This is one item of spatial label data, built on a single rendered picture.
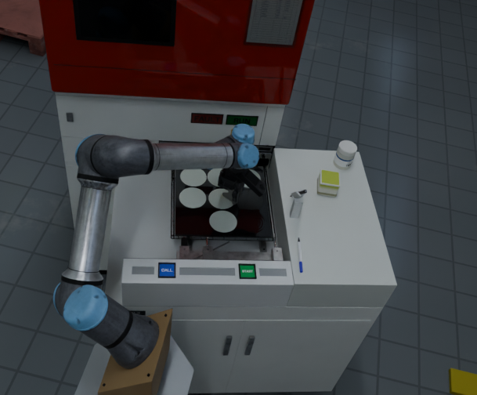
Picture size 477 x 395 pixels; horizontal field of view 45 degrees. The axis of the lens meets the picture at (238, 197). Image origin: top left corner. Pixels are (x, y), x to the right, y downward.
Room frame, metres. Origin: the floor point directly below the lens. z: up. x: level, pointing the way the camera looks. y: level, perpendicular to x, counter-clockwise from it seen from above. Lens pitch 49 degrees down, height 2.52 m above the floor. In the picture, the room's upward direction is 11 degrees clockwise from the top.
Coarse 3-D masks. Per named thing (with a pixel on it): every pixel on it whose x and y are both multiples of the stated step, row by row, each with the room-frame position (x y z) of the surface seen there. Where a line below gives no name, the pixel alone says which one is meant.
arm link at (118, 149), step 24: (96, 144) 1.07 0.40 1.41; (120, 144) 1.06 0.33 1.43; (144, 144) 1.09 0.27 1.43; (168, 144) 1.14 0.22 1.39; (192, 144) 1.18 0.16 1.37; (216, 144) 1.22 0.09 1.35; (240, 144) 1.26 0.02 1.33; (96, 168) 1.03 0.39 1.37; (120, 168) 1.02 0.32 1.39; (144, 168) 1.04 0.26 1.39; (168, 168) 1.09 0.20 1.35; (192, 168) 1.13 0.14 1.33; (216, 168) 1.18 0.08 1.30
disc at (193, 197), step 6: (186, 192) 1.41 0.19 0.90; (192, 192) 1.41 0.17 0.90; (198, 192) 1.42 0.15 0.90; (180, 198) 1.37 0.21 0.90; (186, 198) 1.38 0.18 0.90; (192, 198) 1.38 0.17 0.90; (198, 198) 1.39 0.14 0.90; (204, 198) 1.40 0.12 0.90; (186, 204) 1.35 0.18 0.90; (192, 204) 1.36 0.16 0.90; (198, 204) 1.36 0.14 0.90
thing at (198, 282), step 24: (144, 264) 1.02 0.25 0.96; (192, 264) 1.06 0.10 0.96; (216, 264) 1.08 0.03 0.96; (264, 264) 1.11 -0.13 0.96; (288, 264) 1.13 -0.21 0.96; (144, 288) 0.95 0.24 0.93; (168, 288) 0.97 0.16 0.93; (192, 288) 0.99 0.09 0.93; (216, 288) 1.00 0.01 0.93; (240, 288) 1.02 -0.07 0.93; (264, 288) 1.04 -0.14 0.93; (288, 288) 1.05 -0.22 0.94
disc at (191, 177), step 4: (184, 172) 1.50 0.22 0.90; (188, 172) 1.51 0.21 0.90; (192, 172) 1.51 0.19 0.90; (196, 172) 1.52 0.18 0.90; (200, 172) 1.52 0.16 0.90; (204, 172) 1.52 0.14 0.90; (180, 176) 1.48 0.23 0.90; (184, 176) 1.48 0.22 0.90; (188, 176) 1.49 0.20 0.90; (192, 176) 1.49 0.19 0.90; (196, 176) 1.50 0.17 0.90; (200, 176) 1.50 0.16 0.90; (204, 176) 1.50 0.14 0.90; (184, 180) 1.46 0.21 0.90; (188, 180) 1.47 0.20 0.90; (192, 180) 1.47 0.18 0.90; (196, 180) 1.48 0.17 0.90; (200, 180) 1.48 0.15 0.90; (204, 180) 1.48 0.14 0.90; (188, 184) 1.45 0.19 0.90; (192, 184) 1.45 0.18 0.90; (196, 184) 1.46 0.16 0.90; (200, 184) 1.46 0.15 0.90
